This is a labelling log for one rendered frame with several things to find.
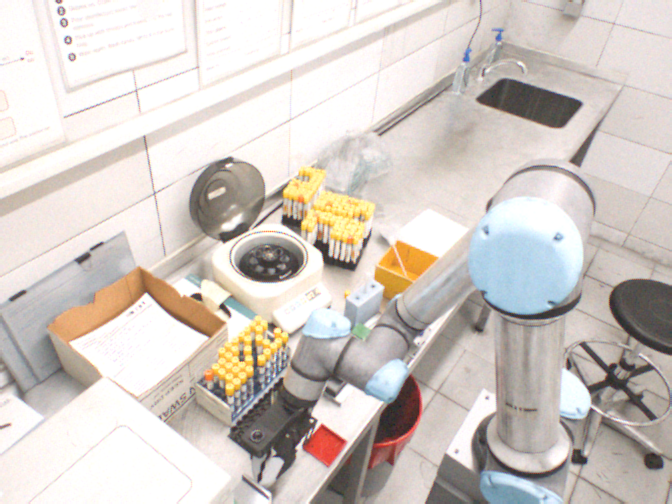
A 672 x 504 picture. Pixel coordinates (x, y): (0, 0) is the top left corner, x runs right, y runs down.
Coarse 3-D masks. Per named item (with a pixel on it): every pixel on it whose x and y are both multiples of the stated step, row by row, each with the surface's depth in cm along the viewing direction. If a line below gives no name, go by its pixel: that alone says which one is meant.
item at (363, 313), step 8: (360, 288) 132; (368, 288) 132; (376, 288) 133; (352, 296) 130; (360, 296) 130; (368, 296) 130; (376, 296) 133; (352, 304) 129; (360, 304) 128; (368, 304) 131; (376, 304) 135; (344, 312) 133; (352, 312) 130; (360, 312) 130; (368, 312) 134; (376, 312) 138; (352, 320) 132; (360, 320) 133; (368, 320) 136; (376, 320) 137; (352, 328) 133
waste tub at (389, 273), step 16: (400, 240) 148; (384, 256) 143; (400, 256) 150; (416, 256) 147; (432, 256) 144; (384, 272) 139; (400, 272) 151; (416, 272) 151; (384, 288) 142; (400, 288) 139
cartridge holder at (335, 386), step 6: (330, 378) 122; (336, 378) 122; (330, 384) 120; (336, 384) 121; (342, 384) 118; (348, 384) 121; (330, 390) 117; (336, 390) 117; (342, 390) 119; (348, 390) 120; (330, 396) 118; (336, 396) 118; (342, 396) 118; (348, 396) 119; (336, 402) 118; (342, 402) 117
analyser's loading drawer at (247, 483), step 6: (246, 474) 99; (246, 480) 99; (252, 480) 98; (240, 486) 99; (246, 486) 99; (252, 486) 99; (258, 486) 97; (234, 492) 98; (240, 492) 98; (246, 492) 98; (252, 492) 98; (258, 492) 98; (264, 492) 97; (234, 498) 97; (240, 498) 97; (246, 498) 98; (252, 498) 98; (258, 498) 98; (264, 498) 98; (270, 498) 97
